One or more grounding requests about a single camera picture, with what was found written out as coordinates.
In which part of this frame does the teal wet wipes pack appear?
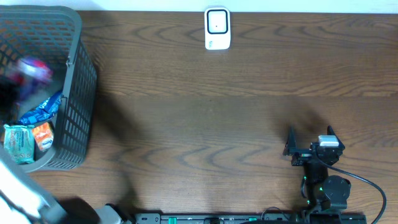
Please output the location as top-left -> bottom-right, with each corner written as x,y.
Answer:
4,124 -> 35,164

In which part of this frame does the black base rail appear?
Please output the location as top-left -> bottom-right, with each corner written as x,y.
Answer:
134,213 -> 367,224

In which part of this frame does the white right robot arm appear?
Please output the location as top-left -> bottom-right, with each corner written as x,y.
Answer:
283,126 -> 351,223

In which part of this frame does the blue Oreo cookie pack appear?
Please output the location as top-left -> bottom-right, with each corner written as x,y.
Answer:
17,90 -> 63,126

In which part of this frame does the grey plastic mesh basket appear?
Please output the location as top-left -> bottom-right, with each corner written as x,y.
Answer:
1,6 -> 97,172

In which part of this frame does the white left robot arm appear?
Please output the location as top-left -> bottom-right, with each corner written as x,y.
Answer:
1,148 -> 131,224

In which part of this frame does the red purple snack bag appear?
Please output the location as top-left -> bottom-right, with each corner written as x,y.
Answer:
6,57 -> 53,101

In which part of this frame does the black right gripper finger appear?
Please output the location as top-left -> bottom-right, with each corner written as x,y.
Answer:
326,126 -> 344,146
283,127 -> 297,156

